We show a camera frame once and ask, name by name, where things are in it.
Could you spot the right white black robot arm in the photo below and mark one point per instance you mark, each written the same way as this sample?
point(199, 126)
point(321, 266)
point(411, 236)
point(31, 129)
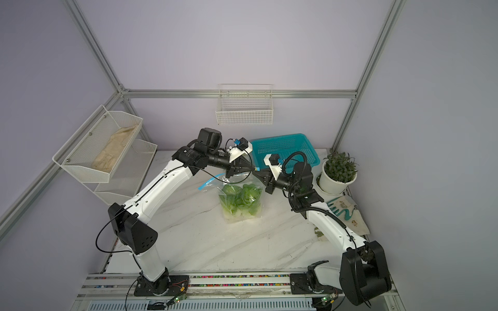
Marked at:
point(358, 268)

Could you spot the clear zip-top bag blue seal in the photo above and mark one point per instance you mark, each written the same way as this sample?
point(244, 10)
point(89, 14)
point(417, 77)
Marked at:
point(240, 200)

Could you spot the green beans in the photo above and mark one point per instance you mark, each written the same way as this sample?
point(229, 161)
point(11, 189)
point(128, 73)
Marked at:
point(318, 233)

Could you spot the teal plastic basket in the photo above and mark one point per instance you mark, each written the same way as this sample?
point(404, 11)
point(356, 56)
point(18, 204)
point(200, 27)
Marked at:
point(284, 146)

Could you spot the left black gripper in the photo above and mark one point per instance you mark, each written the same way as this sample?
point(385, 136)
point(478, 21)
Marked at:
point(244, 166)

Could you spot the beige cloth with green print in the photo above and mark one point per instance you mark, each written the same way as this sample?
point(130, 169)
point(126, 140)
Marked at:
point(346, 210)

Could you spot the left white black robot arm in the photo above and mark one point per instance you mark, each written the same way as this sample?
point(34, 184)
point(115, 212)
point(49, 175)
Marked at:
point(130, 220)

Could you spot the chinese cabbage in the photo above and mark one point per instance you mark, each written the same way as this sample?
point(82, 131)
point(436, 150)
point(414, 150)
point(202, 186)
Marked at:
point(251, 196)
point(229, 197)

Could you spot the white two-tier mesh shelf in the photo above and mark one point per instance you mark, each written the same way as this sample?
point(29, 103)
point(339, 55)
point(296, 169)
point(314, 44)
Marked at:
point(78, 153)

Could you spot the potted green plant white pot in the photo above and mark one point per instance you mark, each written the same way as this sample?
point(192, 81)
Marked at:
point(339, 170)

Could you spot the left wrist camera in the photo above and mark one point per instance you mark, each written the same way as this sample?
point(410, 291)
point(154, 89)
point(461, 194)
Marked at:
point(242, 146)

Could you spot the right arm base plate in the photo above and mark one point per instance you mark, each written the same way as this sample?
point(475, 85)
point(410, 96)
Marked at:
point(303, 283)

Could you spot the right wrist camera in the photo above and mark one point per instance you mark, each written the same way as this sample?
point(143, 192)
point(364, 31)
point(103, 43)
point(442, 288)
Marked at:
point(273, 161)

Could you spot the aluminium frame profile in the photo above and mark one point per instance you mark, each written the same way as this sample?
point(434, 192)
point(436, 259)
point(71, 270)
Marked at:
point(13, 216)

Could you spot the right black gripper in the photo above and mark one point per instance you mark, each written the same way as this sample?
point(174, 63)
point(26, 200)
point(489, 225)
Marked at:
point(262, 174)

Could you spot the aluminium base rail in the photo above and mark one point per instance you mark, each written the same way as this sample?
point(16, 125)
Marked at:
point(219, 291)

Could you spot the white wire wall basket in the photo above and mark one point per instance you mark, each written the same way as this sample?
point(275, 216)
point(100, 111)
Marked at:
point(245, 104)

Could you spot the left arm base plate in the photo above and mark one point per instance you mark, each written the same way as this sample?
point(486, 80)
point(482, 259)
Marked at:
point(169, 286)

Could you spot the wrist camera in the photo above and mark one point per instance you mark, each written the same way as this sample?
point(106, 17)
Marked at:
point(273, 161)
point(242, 146)

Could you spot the beige cloth in shelf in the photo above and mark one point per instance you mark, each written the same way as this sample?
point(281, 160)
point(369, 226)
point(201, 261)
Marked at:
point(108, 157)

